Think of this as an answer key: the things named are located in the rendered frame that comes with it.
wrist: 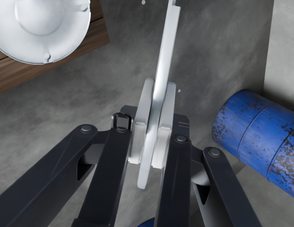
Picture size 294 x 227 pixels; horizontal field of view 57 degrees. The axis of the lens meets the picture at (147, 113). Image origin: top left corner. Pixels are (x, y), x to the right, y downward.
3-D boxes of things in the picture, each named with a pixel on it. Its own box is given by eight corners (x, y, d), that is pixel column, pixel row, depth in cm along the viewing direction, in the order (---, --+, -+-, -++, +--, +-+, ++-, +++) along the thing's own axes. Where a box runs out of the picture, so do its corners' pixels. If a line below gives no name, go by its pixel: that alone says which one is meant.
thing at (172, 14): (169, 7, 48) (173, 8, 48) (140, 173, 44) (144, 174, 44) (205, -206, 19) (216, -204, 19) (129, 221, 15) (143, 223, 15)
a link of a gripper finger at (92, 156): (124, 173, 15) (71, 163, 15) (137, 124, 19) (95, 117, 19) (127, 151, 14) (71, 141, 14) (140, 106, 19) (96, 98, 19)
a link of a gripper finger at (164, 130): (158, 127, 15) (172, 129, 15) (167, 80, 21) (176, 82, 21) (150, 168, 17) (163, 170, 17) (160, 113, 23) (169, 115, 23)
